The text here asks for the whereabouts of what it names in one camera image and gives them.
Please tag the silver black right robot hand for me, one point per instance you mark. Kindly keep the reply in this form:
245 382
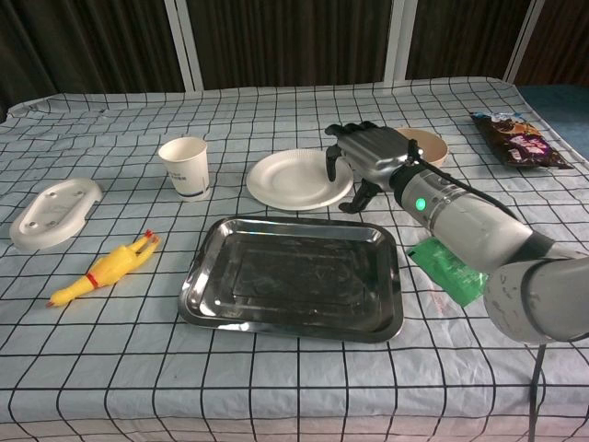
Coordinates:
373 149

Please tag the beige plastic bowl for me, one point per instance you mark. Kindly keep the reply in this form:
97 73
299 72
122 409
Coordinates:
435 146

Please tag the white paper plate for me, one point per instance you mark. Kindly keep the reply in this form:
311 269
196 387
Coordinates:
294 179

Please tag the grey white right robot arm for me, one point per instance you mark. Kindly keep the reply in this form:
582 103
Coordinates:
465 216

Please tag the rectangular metal tray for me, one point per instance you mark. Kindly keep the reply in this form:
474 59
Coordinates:
294 276

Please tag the white paper cup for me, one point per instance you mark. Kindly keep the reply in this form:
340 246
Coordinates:
186 168

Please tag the dark curtain panel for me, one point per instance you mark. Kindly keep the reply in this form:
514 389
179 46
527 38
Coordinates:
563 41
465 37
294 41
83 43

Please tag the green plastic packet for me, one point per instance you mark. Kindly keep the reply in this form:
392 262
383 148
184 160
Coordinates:
448 274

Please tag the dark snack bag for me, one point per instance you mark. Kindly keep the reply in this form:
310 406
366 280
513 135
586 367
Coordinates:
520 140

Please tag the checkered light blue tablecloth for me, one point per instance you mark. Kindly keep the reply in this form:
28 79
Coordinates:
294 391

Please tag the yellow rubber chicken toy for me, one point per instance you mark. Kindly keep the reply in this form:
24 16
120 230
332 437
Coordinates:
110 271

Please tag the white oval plastic dish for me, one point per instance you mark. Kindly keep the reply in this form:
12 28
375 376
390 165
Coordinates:
50 214

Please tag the white frame post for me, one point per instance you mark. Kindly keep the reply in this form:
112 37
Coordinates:
522 41
399 39
184 43

